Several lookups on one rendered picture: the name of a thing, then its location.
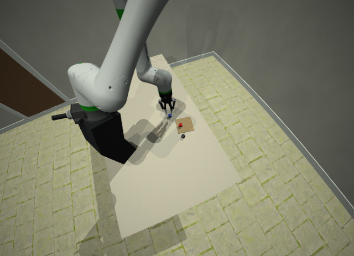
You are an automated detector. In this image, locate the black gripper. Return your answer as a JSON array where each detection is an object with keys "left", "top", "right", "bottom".
[{"left": 158, "top": 97, "right": 176, "bottom": 114}]

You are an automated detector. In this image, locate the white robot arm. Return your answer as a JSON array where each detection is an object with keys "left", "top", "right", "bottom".
[{"left": 51, "top": 0, "right": 172, "bottom": 124}]

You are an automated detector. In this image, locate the tan square mat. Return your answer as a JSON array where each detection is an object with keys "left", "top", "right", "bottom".
[{"left": 175, "top": 117, "right": 194, "bottom": 133}]

